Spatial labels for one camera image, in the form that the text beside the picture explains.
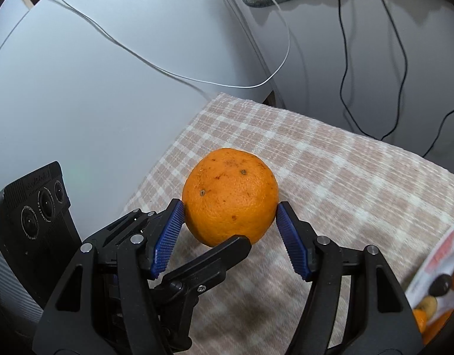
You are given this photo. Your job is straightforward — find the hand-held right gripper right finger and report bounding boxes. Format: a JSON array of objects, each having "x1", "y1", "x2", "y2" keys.
[{"x1": 276, "y1": 201, "x2": 423, "y2": 355}]

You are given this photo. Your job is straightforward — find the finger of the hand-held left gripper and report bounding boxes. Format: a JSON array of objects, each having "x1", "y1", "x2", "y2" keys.
[
  {"x1": 153, "y1": 235, "x2": 253, "y2": 352},
  {"x1": 84, "y1": 209, "x2": 157, "y2": 246}
]

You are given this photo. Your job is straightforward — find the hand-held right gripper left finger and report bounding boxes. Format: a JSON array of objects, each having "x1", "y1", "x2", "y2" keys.
[{"x1": 32, "y1": 199, "x2": 185, "y2": 355}]

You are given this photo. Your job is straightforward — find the large spotted orange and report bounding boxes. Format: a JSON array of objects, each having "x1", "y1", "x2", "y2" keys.
[{"x1": 182, "y1": 148, "x2": 280, "y2": 248}]

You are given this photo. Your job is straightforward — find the white floral plate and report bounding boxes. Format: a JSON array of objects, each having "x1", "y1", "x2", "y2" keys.
[{"x1": 405, "y1": 219, "x2": 454, "y2": 345}]

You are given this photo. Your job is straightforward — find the brownish green kiwi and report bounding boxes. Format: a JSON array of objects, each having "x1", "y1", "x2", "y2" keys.
[{"x1": 416, "y1": 296, "x2": 438, "y2": 317}]

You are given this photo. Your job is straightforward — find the dark plum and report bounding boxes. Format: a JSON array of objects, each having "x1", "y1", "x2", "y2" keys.
[{"x1": 428, "y1": 274, "x2": 453, "y2": 297}]

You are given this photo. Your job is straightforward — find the large smooth orange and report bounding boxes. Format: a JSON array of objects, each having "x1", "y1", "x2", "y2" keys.
[{"x1": 421, "y1": 309, "x2": 454, "y2": 346}]

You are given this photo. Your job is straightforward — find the pink checked cloth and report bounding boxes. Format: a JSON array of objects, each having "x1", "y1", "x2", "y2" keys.
[{"x1": 121, "y1": 92, "x2": 454, "y2": 355}]

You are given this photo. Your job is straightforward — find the white cable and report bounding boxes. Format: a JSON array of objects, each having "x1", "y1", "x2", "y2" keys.
[{"x1": 38, "y1": 0, "x2": 291, "y2": 89}]

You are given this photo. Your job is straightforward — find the black cable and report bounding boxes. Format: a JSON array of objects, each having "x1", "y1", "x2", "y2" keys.
[
  {"x1": 375, "y1": 0, "x2": 408, "y2": 140},
  {"x1": 336, "y1": 0, "x2": 381, "y2": 140},
  {"x1": 422, "y1": 103, "x2": 454, "y2": 158}
]

